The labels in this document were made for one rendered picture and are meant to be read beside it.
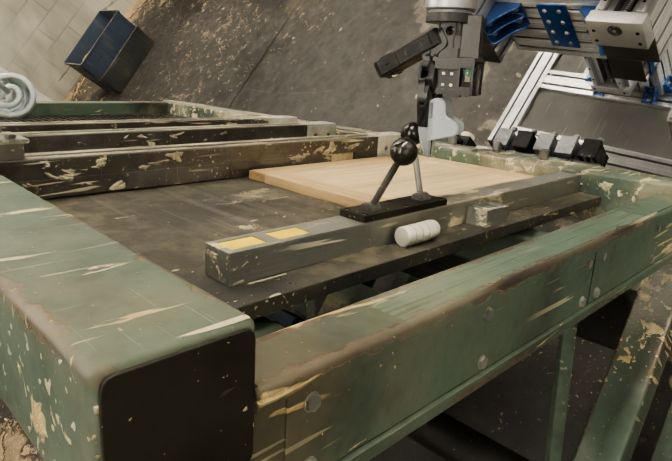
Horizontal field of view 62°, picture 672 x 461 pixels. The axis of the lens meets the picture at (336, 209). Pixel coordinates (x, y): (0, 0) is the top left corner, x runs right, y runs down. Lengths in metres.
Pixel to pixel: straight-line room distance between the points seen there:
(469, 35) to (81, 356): 0.69
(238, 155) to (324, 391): 0.88
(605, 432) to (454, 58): 0.82
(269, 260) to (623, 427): 0.86
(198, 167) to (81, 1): 5.42
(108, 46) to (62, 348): 5.24
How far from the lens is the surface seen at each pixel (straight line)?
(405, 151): 0.75
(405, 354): 0.48
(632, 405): 1.32
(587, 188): 1.39
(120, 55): 5.56
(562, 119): 2.38
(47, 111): 2.50
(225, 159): 1.22
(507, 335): 0.63
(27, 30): 6.41
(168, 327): 0.33
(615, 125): 2.31
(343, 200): 1.03
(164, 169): 1.15
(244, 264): 0.65
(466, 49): 0.86
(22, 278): 0.42
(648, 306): 1.37
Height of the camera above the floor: 2.07
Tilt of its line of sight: 45 degrees down
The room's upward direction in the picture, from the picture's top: 50 degrees counter-clockwise
